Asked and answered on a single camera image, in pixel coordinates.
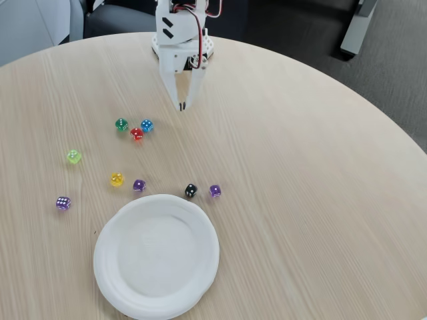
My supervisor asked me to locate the white paper plate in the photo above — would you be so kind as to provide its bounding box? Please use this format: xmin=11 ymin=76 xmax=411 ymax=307
xmin=93 ymin=193 xmax=221 ymax=320

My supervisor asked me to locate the dark grey chair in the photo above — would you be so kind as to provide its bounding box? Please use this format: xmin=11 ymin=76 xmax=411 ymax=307
xmin=83 ymin=0 xmax=157 ymax=39

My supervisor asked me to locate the light grey cabinet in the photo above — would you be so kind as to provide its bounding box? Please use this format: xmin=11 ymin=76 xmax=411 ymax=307
xmin=0 ymin=0 xmax=84 ymax=67

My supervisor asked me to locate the grey desk leg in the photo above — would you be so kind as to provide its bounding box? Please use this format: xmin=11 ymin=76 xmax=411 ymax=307
xmin=340 ymin=0 xmax=380 ymax=61

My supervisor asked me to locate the red black servo cable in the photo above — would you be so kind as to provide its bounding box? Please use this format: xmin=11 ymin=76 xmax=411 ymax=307
xmin=171 ymin=3 xmax=207 ymax=70

